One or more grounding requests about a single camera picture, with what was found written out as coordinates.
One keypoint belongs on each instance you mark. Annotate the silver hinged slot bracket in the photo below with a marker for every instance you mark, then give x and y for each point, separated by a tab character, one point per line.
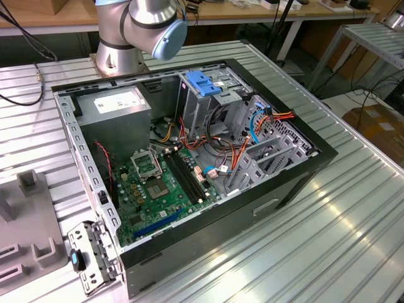
80	235

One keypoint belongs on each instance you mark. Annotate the black silver PC case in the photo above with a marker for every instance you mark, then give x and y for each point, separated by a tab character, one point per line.
221	240

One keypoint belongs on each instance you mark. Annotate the blue expansion slot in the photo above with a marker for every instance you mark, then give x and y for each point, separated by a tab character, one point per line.
158	224

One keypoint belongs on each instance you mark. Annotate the green motherboard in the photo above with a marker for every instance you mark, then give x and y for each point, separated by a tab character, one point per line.
164	208

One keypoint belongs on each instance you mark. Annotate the grey power supply unit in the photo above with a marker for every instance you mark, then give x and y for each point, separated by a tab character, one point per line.
113	126

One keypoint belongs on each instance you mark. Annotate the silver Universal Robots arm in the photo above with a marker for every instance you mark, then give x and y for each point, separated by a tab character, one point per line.
142	12

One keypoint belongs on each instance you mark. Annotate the blue plastic drive latch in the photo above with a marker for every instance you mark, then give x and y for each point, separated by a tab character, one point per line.
200	80

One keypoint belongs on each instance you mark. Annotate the small cardboard box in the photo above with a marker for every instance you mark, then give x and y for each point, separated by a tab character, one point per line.
58	6

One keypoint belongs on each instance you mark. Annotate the long wooden desk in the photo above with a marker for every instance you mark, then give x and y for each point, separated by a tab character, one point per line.
240	13

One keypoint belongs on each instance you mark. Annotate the CPU socket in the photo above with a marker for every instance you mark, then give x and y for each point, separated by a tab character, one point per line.
158	189

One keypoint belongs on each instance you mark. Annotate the silver disk bay cage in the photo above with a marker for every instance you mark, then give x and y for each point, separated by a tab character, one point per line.
252	170

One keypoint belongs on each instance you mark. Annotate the flat cardboard box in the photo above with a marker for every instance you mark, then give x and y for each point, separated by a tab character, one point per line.
378	126

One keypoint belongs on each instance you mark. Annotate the metal slat side table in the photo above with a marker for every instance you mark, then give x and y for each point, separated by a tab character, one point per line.
378	41

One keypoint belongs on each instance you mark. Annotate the grey parts rack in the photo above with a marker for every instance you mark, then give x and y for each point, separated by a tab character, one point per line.
28	221

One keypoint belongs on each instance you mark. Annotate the black RAM slot bank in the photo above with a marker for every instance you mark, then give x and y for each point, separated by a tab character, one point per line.
186	176

